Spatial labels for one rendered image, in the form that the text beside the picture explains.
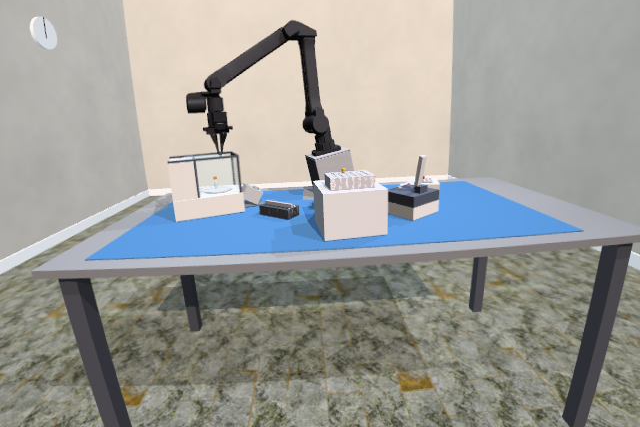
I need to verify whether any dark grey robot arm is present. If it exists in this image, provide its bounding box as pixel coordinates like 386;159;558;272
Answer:
186;20;341;157

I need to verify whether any blue bench mat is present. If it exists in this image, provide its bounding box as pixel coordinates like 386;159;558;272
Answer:
85;181;582;260

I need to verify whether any white block with round holes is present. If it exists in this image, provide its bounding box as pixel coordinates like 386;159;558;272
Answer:
400;178;440;190

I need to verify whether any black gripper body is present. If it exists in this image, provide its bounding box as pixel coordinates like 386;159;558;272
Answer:
203;126;233;135

